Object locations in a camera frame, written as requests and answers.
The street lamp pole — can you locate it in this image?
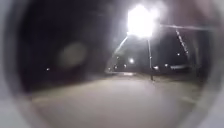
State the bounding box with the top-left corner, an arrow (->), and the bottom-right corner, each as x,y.
127,4 -> 160,82

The grey asphalt road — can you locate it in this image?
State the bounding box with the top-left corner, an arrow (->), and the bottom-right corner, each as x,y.
30,71 -> 208,128

